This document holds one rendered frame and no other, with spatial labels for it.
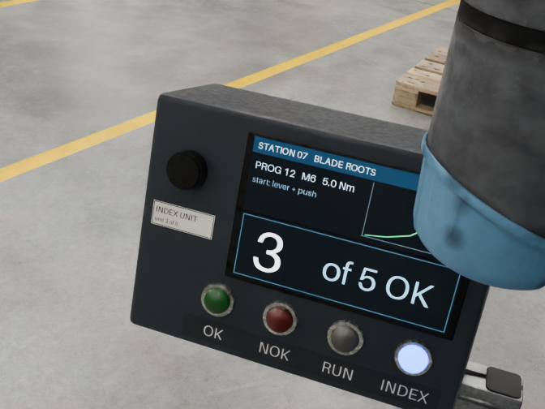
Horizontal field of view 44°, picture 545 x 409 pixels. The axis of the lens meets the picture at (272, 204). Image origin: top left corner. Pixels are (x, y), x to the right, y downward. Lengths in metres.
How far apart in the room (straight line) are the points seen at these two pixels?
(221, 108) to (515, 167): 0.27
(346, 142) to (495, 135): 0.22
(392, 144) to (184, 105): 0.15
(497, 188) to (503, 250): 0.03
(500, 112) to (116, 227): 2.39
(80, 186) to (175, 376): 1.12
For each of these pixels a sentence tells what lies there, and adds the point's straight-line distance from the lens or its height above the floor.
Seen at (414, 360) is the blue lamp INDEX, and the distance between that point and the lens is 0.50.
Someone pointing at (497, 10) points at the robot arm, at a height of 1.39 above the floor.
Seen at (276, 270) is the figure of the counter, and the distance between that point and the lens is 0.50.
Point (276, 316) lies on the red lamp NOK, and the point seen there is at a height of 1.12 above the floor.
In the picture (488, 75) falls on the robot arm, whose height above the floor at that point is 1.37.
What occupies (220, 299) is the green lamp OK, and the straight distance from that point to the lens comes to 0.51.
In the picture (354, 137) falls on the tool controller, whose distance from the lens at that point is 0.47.
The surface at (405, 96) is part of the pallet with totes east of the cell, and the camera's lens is 3.89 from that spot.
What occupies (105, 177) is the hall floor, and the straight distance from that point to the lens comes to 2.93.
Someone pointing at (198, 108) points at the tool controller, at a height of 1.25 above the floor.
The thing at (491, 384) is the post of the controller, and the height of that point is 1.06.
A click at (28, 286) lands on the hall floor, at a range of 2.36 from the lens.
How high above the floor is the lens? 1.45
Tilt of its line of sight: 31 degrees down
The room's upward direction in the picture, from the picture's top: 6 degrees clockwise
